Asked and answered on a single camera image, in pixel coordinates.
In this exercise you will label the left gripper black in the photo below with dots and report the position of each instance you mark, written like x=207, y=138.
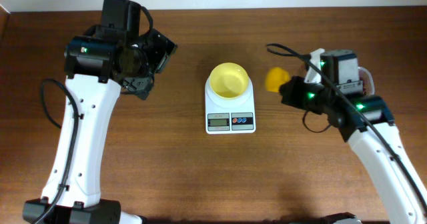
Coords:
x=159, y=59

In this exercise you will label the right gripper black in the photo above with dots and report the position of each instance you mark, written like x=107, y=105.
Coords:
x=288, y=97

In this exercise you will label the yellow measuring scoop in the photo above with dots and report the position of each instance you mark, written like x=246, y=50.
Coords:
x=275, y=78

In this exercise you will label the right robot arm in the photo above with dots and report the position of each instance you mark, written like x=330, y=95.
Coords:
x=366, y=124

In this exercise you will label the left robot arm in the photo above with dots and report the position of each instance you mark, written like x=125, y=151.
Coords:
x=107, y=61

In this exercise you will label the white digital kitchen scale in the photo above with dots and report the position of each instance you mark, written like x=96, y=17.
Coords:
x=229, y=116

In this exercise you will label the yellow plastic bowl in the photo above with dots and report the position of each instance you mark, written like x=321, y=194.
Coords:
x=228, y=80

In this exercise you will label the clear plastic container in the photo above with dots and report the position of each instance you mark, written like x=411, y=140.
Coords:
x=368, y=82

